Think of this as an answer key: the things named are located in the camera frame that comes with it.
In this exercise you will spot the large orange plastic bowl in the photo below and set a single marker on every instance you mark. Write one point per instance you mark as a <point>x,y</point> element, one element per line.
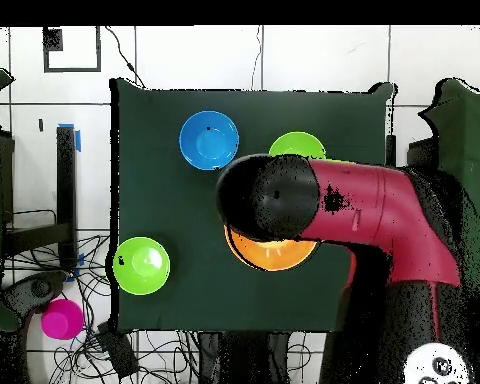
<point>272,256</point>

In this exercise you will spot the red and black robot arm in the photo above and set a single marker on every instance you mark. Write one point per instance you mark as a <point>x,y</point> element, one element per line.
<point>368,208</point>

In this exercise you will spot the blue plastic bowl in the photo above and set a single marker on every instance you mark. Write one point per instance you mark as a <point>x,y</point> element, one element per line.
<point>208,140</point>

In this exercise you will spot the dark green tablecloth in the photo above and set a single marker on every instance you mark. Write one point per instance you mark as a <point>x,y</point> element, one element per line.
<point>164,180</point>

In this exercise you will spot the green plastic bowl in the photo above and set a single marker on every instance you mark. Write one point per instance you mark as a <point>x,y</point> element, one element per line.
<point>141,266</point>
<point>298,144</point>

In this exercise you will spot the black stand with blue tape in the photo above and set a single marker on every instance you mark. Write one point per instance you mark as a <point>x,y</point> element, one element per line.
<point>66,180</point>

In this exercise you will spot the black power strip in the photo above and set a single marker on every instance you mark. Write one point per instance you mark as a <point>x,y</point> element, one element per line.
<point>118,352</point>

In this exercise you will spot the black box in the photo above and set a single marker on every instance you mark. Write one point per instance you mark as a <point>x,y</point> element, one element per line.
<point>6,176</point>
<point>422,152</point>

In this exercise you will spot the pink plastic cup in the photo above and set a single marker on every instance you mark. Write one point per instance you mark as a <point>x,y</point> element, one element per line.
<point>62,319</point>

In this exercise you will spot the dark square floor frame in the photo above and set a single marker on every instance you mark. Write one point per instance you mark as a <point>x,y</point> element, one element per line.
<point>52,40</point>

